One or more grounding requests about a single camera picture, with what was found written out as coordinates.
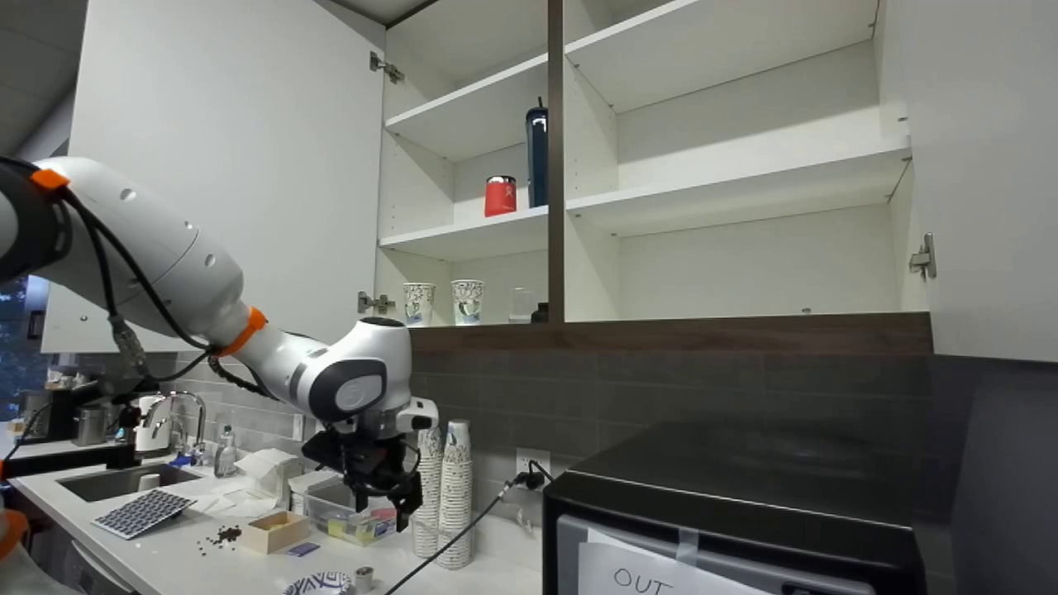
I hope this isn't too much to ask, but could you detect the left stack of paper cups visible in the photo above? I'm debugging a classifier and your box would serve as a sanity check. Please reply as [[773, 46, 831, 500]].
[[414, 426, 444, 560]]

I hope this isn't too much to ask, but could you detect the kitchen sink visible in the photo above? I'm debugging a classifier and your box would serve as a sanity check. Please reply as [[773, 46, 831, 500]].
[[63, 464, 191, 503]]

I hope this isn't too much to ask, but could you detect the small cardboard box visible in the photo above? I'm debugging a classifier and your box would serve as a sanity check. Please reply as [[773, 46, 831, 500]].
[[240, 514, 307, 554]]

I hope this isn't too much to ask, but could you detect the dark blue water bottle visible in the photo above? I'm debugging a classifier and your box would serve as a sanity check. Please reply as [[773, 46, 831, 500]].
[[526, 97, 548, 207]]

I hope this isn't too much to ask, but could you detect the red cup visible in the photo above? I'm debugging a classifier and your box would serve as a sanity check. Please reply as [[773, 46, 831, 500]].
[[484, 174, 516, 216]]

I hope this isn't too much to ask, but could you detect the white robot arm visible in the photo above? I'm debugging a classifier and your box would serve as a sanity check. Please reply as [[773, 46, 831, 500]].
[[0, 157, 437, 530]]

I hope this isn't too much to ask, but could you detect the clear plastic container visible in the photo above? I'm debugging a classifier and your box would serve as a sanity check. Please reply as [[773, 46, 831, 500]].
[[305, 480, 396, 545]]

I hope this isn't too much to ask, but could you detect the white cabinet door right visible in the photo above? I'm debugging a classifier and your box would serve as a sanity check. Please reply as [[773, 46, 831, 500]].
[[881, 0, 1058, 365]]

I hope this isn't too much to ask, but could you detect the stack of paper cups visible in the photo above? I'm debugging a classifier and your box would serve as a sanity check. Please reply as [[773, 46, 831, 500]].
[[439, 419, 473, 569], [414, 426, 444, 560]]

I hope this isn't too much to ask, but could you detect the white open wall cabinet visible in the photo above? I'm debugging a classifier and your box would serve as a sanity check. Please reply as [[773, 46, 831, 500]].
[[376, 0, 916, 323]]

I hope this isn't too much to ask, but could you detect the black microwave oven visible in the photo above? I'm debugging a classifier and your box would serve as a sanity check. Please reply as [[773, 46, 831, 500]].
[[542, 423, 954, 595]]

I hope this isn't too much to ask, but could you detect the black power cable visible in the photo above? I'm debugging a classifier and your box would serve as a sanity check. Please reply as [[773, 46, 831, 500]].
[[385, 464, 552, 595]]

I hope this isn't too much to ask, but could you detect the right stack of paper cups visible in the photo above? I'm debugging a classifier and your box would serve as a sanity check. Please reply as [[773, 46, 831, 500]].
[[439, 419, 473, 569]]

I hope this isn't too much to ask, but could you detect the grey keyboard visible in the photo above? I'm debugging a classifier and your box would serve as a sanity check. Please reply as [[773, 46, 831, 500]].
[[100, 489, 188, 540]]

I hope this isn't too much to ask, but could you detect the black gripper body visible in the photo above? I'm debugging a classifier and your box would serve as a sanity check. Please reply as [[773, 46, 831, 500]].
[[302, 397, 439, 495]]

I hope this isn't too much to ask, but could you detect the electric kettle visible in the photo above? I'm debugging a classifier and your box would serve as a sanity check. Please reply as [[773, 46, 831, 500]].
[[131, 395, 185, 455]]

